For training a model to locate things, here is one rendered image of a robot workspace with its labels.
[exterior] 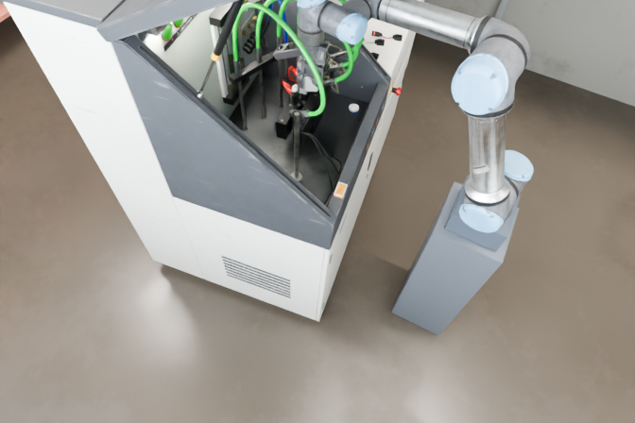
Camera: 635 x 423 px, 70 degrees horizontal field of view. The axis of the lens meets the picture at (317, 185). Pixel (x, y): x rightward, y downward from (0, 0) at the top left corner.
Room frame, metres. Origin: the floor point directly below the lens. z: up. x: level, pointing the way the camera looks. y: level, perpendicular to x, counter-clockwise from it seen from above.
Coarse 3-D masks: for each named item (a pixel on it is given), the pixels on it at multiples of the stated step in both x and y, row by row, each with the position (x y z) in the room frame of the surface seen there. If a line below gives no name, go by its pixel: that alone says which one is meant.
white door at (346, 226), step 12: (372, 144) 1.22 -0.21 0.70; (360, 180) 1.07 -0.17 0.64; (360, 192) 1.16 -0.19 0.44; (348, 204) 0.88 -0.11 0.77; (360, 204) 1.27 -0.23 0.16; (348, 216) 0.93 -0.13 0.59; (348, 228) 1.00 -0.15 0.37; (336, 240) 0.77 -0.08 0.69; (348, 240) 1.08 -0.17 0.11; (336, 252) 0.82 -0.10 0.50; (336, 264) 0.87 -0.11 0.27; (324, 300) 0.72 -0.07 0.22
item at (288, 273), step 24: (192, 216) 0.82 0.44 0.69; (216, 216) 0.79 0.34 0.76; (192, 240) 0.83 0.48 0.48; (216, 240) 0.80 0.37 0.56; (240, 240) 0.77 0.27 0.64; (264, 240) 0.74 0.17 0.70; (288, 240) 0.72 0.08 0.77; (216, 264) 0.81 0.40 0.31; (240, 264) 0.78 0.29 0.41; (264, 264) 0.75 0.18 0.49; (288, 264) 0.72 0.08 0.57; (312, 264) 0.69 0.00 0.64; (240, 288) 0.78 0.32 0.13; (264, 288) 0.75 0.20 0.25; (288, 288) 0.72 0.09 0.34; (312, 288) 0.69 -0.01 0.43; (312, 312) 0.69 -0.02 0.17
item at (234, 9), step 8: (240, 0) 0.76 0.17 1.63; (232, 8) 0.76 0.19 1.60; (232, 16) 0.76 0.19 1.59; (224, 24) 0.78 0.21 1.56; (232, 24) 0.77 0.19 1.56; (224, 32) 0.77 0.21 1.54; (224, 40) 0.78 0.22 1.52; (216, 48) 0.78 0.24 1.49; (216, 56) 0.79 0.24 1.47; (208, 72) 0.80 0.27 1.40; (200, 88) 0.82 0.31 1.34; (200, 96) 0.81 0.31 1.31
